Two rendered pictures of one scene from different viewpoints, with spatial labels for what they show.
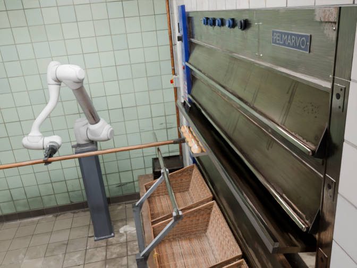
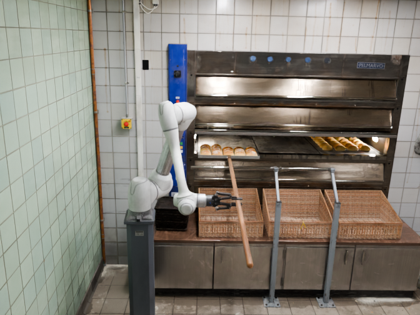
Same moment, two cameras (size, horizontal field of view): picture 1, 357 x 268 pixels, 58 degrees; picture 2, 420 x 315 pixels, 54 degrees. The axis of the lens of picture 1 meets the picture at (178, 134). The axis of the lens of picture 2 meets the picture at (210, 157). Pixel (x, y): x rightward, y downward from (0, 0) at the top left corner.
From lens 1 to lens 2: 4.00 m
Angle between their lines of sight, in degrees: 78
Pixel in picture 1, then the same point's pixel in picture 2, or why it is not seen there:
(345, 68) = (404, 71)
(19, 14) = (15, 35)
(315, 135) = (393, 94)
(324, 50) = (392, 67)
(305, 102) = (381, 85)
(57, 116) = (44, 210)
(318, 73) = (389, 75)
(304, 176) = (379, 114)
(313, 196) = (387, 117)
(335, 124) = (400, 87)
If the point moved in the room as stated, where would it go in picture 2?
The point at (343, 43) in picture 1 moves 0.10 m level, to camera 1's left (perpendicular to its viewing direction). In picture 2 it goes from (404, 64) to (407, 65)
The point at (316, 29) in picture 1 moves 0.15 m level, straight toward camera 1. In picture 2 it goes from (388, 61) to (407, 62)
